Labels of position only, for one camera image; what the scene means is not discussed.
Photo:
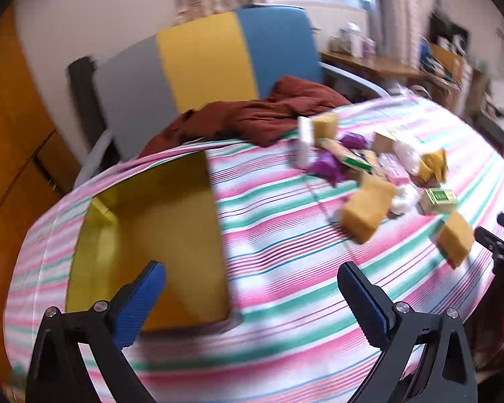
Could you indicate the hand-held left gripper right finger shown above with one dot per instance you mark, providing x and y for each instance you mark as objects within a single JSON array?
[{"x": 363, "y": 306}]

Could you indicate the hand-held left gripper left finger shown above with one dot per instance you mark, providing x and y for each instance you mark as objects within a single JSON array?
[{"x": 136, "y": 302}]

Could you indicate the yellow sponge with dark edge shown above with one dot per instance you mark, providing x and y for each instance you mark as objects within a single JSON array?
[{"x": 455, "y": 239}]

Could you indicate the yellow-lined cardboard box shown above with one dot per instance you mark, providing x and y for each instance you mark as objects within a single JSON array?
[{"x": 151, "y": 235}]

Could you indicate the small green white carton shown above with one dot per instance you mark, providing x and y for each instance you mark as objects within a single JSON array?
[{"x": 439, "y": 200}]

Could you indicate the yellow packet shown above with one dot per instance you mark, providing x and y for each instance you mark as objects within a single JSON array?
[{"x": 432, "y": 167}]

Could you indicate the large yellow sponge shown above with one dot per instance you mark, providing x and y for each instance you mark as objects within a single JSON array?
[{"x": 367, "y": 209}]

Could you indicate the clear white plastic item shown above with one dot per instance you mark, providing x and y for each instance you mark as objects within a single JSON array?
[
  {"x": 404, "y": 201},
  {"x": 408, "y": 156}
]

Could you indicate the pink hair roller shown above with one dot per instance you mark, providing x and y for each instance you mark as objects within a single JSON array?
[{"x": 392, "y": 170}]

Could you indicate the white foam block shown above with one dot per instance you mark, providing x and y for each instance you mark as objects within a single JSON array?
[{"x": 304, "y": 142}]

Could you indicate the small yellow sponge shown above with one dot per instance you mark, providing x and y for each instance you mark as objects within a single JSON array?
[{"x": 324, "y": 126}]

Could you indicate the striped pink green bedsheet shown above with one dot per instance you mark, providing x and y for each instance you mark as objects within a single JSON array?
[{"x": 285, "y": 252}]

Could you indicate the purple packet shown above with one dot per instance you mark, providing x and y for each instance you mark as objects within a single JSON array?
[
  {"x": 325, "y": 166},
  {"x": 353, "y": 140}
]

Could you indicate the wooden shelf cabinet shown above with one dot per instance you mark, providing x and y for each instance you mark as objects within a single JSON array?
[{"x": 449, "y": 67}]

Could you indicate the orange wooden wardrobe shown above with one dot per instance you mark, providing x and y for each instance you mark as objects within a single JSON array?
[{"x": 12, "y": 142}]

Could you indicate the wooden desk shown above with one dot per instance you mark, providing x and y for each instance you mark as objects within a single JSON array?
[{"x": 369, "y": 67}]

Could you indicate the maroon garment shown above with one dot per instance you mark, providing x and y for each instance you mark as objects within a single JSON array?
[{"x": 252, "y": 117}]

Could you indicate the grey yellow blue chair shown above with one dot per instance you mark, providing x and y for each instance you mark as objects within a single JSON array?
[{"x": 201, "y": 71}]

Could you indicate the white bed rail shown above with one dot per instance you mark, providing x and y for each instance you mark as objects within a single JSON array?
[
  {"x": 93, "y": 157},
  {"x": 355, "y": 79}
]

